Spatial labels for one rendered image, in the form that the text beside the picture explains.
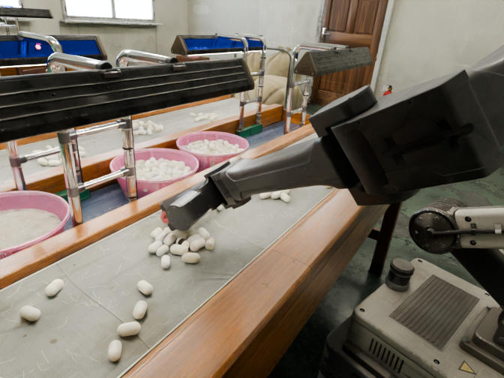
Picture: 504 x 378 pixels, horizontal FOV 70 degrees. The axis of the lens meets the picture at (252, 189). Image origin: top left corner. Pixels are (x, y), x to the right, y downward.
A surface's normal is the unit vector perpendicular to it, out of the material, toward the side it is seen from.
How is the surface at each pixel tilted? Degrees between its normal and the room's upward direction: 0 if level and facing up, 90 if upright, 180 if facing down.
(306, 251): 0
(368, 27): 90
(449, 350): 0
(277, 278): 0
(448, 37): 90
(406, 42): 90
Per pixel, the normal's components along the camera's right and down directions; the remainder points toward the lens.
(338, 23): -0.61, 0.31
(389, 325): 0.07, -0.89
